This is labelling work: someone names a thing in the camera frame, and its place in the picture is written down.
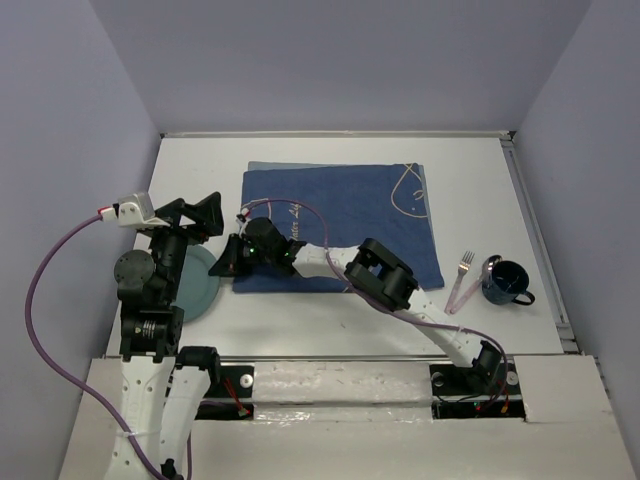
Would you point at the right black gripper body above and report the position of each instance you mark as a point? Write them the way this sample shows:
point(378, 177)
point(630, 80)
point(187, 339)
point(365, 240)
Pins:
point(242, 254)

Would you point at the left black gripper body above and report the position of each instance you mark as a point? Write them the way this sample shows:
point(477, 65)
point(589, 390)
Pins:
point(171, 242)

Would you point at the teal ceramic plate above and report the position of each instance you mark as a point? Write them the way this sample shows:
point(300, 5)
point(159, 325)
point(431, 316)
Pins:
point(198, 289)

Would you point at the blue embroidered cloth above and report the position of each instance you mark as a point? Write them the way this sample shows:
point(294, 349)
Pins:
point(343, 205)

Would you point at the dark blue mug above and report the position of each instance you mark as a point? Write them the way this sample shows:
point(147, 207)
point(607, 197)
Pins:
point(507, 283)

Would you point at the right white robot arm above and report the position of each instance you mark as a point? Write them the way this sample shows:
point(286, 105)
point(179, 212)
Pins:
point(382, 279)

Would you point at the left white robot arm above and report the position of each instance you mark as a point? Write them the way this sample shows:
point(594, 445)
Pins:
point(163, 383)

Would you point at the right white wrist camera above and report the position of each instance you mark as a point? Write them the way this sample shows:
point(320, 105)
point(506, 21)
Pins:
point(242, 220)

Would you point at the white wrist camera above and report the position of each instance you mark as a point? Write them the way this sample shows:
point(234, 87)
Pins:
point(131, 211)
point(242, 220)

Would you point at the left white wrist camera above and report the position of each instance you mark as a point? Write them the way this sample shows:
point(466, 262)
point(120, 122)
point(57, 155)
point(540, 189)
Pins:
point(131, 211)

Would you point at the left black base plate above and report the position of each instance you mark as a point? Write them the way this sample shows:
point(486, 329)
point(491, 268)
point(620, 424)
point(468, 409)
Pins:
point(231, 398)

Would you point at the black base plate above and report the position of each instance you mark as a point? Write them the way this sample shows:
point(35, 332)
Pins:
point(231, 398)
point(456, 396)

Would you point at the pink handled fork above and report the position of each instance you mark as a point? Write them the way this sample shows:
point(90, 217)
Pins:
point(462, 269)

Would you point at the pink handled spoon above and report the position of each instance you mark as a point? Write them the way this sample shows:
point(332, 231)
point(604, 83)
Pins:
point(487, 267)

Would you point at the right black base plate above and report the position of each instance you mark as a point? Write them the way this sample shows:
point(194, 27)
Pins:
point(456, 396)

